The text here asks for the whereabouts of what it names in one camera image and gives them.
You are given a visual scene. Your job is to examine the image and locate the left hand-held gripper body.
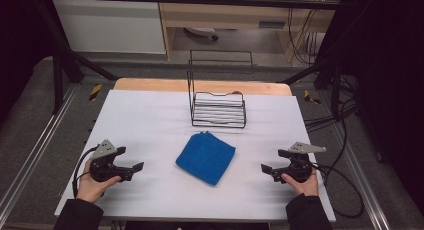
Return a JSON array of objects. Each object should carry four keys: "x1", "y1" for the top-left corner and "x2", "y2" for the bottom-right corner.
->
[{"x1": 89, "y1": 139, "x2": 134, "y2": 183}]

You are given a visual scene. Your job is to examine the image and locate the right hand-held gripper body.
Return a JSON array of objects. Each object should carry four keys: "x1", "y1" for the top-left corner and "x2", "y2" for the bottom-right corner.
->
[{"x1": 271, "y1": 141, "x2": 328, "y2": 184}]

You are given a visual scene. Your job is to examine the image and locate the blue towel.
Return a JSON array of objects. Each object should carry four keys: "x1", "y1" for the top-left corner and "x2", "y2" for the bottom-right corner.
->
[{"x1": 175, "y1": 131, "x2": 237, "y2": 187}]

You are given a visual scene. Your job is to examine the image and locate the black wire rack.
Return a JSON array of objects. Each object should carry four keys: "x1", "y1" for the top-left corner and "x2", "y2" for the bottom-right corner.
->
[{"x1": 187, "y1": 49, "x2": 254, "y2": 129}]

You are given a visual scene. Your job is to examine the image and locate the person's right hand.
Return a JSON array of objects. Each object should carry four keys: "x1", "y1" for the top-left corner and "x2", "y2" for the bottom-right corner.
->
[{"x1": 281, "y1": 169, "x2": 320, "y2": 197}]

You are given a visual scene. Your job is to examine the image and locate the person's left hand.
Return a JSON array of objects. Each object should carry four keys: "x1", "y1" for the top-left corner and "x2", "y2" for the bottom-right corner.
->
[{"x1": 76, "y1": 158, "x2": 122, "y2": 204}]

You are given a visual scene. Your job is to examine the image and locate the white table cover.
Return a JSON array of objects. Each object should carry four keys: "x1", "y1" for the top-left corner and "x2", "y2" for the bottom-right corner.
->
[{"x1": 54, "y1": 89, "x2": 337, "y2": 223}]

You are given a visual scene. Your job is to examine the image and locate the yellow black striped tape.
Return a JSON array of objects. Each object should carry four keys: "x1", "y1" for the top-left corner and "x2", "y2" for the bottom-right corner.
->
[
  {"x1": 88, "y1": 83, "x2": 103, "y2": 102},
  {"x1": 303, "y1": 89, "x2": 322, "y2": 105}
]

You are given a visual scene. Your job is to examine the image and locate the white cabinet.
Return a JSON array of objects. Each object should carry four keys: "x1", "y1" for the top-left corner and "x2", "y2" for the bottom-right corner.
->
[{"x1": 52, "y1": 0, "x2": 167, "y2": 55}]

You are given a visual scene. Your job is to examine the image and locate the black curtain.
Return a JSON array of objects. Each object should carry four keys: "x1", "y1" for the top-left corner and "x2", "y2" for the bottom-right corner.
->
[
  {"x1": 0, "y1": 0, "x2": 56, "y2": 119},
  {"x1": 343, "y1": 0, "x2": 424, "y2": 218}
]

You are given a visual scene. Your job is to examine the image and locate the white chair base with caster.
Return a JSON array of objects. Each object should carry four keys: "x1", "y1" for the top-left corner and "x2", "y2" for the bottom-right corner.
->
[{"x1": 184, "y1": 26, "x2": 220, "y2": 42}]

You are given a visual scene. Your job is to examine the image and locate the light wooden desk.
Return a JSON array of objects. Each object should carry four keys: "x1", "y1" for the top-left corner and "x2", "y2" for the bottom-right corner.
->
[{"x1": 156, "y1": 0, "x2": 344, "y2": 63}]

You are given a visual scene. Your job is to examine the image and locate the left hand-held gripper black cable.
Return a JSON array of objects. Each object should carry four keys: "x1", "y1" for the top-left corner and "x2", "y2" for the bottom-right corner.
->
[{"x1": 72, "y1": 144, "x2": 101, "y2": 199}]

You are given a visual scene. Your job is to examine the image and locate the hand-held gripper black cable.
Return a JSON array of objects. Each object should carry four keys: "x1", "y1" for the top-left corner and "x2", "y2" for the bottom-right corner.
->
[
  {"x1": 72, "y1": 144, "x2": 101, "y2": 199},
  {"x1": 309, "y1": 162, "x2": 365, "y2": 220}
]

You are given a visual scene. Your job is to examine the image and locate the right hand-held gripper black cable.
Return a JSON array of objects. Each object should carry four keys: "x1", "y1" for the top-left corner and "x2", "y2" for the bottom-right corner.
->
[{"x1": 309, "y1": 162, "x2": 365, "y2": 220}]

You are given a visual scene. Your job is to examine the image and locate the bundle of black floor cables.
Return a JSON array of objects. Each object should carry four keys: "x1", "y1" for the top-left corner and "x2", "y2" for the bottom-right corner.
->
[{"x1": 304, "y1": 74, "x2": 359, "y2": 133}]

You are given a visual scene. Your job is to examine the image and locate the aluminium rail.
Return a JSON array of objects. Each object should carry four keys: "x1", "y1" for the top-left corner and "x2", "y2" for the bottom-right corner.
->
[
  {"x1": 0, "y1": 84, "x2": 79, "y2": 218},
  {"x1": 333, "y1": 123, "x2": 392, "y2": 230}
]

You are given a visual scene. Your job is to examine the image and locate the hanging cables under desk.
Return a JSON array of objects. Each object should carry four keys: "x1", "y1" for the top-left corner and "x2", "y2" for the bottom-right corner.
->
[{"x1": 287, "y1": 8, "x2": 326, "y2": 66}]

